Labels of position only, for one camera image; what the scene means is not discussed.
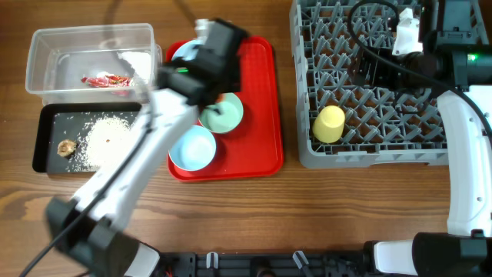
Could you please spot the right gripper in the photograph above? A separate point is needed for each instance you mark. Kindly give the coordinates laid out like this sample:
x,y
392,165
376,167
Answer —
x,y
366,67

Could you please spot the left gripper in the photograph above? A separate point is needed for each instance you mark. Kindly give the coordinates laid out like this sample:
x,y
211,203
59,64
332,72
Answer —
x,y
235,84

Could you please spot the large light blue plate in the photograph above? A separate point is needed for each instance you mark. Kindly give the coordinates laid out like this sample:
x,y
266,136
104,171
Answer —
x,y
188,50

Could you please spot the green bowl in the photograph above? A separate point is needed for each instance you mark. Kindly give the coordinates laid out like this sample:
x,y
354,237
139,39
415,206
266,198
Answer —
x,y
223,116

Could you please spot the yellow plastic cup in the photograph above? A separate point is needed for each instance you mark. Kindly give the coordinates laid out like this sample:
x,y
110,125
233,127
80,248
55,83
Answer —
x,y
329,124

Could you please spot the white tissue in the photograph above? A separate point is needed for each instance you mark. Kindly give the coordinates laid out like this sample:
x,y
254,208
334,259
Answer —
x,y
136,66

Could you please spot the small light blue bowl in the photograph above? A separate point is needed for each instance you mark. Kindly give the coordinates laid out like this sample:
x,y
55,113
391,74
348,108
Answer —
x,y
194,150

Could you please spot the red wrapper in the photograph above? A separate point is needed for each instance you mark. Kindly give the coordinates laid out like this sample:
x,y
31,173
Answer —
x,y
107,81

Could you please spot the white rice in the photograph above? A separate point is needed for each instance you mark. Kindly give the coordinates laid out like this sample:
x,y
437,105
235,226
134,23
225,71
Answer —
x,y
106,142

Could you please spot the brown food scrap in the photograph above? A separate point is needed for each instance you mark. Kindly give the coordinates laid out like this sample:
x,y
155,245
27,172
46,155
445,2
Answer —
x,y
66,148

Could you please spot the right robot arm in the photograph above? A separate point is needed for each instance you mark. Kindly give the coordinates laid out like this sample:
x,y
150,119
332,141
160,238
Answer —
x,y
455,65

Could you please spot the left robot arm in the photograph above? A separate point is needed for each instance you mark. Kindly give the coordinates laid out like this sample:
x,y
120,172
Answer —
x,y
89,227

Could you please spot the grey dishwasher rack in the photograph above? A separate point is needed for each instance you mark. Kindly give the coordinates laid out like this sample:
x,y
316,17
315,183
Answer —
x,y
381,126

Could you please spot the red serving tray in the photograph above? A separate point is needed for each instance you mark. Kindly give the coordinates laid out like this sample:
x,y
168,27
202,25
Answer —
x,y
255,147

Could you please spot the clear plastic bin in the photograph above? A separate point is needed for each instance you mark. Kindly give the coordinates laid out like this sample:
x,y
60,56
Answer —
x,y
59,58

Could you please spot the black plastic tray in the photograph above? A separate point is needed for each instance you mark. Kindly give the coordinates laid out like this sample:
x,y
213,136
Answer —
x,y
73,121

